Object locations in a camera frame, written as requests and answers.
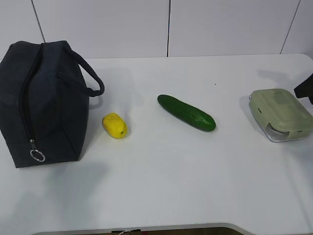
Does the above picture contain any green cucumber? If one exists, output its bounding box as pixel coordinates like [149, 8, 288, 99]
[157, 94, 216, 132]

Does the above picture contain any glass container with green lid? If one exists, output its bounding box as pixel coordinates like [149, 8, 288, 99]
[249, 89, 313, 142]

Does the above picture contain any yellow toy lemon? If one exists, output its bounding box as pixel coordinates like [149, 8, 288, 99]
[102, 113, 128, 139]

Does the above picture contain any dark navy fabric lunch bag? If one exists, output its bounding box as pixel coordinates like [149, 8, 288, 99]
[0, 41, 105, 168]

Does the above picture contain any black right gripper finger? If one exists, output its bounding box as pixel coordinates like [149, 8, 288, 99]
[294, 74, 313, 104]

